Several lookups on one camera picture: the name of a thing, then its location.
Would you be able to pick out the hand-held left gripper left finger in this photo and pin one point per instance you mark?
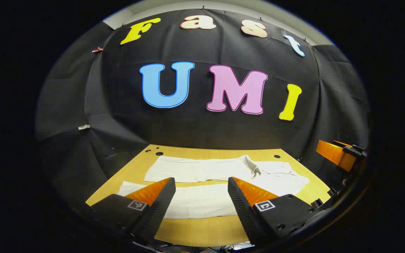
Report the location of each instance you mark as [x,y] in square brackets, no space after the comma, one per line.
[160,207]

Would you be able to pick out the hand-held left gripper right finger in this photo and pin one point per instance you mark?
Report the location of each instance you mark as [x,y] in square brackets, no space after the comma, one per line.
[241,207]

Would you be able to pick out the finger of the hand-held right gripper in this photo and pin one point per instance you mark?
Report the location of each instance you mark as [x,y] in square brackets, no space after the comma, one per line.
[336,153]

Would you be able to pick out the white jeans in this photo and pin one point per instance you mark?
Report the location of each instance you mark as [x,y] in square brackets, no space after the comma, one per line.
[202,170]

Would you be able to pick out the black backdrop cloth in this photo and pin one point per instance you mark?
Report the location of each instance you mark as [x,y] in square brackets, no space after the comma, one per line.
[202,130]

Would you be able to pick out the white cloth clip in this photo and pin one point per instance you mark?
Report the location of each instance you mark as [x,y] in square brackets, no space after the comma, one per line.
[84,127]

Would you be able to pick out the orange cloth clip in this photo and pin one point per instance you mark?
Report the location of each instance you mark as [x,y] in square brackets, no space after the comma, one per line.
[97,50]

